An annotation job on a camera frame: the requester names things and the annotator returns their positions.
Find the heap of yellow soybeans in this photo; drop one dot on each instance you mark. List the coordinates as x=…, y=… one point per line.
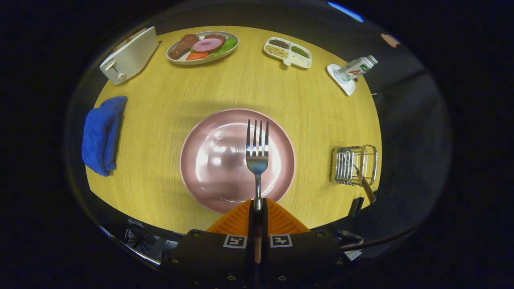
x=276, y=51

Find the large brown meat piece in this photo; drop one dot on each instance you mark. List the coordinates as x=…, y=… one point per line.
x=182, y=46

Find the blue cloth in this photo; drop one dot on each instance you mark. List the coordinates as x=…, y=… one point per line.
x=100, y=136

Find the pink ham slice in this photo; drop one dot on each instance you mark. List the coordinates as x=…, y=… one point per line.
x=208, y=45

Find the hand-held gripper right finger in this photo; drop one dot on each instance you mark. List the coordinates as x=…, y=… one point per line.
x=309, y=257

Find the metal spoon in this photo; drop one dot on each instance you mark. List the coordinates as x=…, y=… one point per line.
x=368, y=190

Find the small brown meat piece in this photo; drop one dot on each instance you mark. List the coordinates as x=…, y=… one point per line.
x=216, y=37

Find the white square coaster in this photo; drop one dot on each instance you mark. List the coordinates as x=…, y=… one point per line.
x=347, y=86

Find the pink round plate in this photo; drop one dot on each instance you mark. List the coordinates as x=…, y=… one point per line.
x=217, y=160

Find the orange carrot slice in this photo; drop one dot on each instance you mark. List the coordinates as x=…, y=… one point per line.
x=196, y=56

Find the white bottle green cap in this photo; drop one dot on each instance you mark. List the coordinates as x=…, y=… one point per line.
x=355, y=69

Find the heap of green beans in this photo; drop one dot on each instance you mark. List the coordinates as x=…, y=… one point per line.
x=300, y=51

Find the metal fork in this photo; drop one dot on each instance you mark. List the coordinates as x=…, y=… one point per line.
x=257, y=160

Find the black table clamp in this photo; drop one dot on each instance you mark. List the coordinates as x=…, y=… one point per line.
x=355, y=206

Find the white oval food plate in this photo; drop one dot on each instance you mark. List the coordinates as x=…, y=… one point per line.
x=180, y=59

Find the heap of dark beans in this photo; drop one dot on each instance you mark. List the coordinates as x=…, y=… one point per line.
x=279, y=43

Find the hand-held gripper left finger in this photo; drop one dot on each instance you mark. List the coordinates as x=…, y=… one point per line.
x=204, y=257

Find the green lettuce leaf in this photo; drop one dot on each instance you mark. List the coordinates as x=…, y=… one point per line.
x=229, y=45

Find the white divided dish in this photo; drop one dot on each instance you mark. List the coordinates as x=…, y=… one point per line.
x=301, y=62

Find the brown toast slice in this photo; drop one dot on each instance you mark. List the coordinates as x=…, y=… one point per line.
x=129, y=39

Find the white toaster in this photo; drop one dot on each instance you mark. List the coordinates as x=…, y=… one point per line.
x=132, y=58

